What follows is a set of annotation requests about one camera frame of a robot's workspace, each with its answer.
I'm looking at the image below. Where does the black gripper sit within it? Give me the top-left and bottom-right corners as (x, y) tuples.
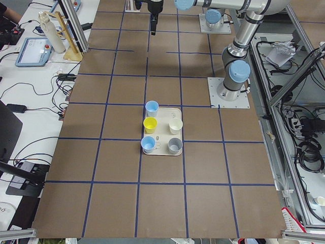
(148, 0), (163, 36)

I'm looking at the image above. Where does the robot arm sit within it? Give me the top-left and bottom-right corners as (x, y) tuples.
(174, 1), (290, 102)

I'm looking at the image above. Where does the yellow cup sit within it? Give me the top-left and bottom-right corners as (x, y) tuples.
(143, 117), (157, 134)

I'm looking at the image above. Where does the cream white cup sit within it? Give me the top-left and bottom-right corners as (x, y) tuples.
(169, 118), (183, 135)

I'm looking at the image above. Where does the light blue cup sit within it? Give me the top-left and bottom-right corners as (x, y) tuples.
(141, 136), (156, 154)

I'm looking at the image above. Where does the grey cup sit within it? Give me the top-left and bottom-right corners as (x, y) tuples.
(168, 137), (183, 155)

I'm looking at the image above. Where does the white water bottle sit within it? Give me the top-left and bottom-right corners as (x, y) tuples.
(38, 11), (66, 53)

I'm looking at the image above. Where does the cream rabbit tray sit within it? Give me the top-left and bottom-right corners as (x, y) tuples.
(143, 107), (182, 156)

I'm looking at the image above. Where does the blue teach pendant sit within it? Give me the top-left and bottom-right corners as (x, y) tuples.
(15, 38), (52, 67)

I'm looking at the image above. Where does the black power adapter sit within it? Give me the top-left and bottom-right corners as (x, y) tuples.
(6, 104), (27, 113)

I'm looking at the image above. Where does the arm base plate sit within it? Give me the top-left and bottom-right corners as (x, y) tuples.
(208, 77), (250, 109)
(199, 8), (231, 35)

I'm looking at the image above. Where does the aluminium frame post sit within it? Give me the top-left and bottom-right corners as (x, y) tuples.
(58, 0), (89, 53)

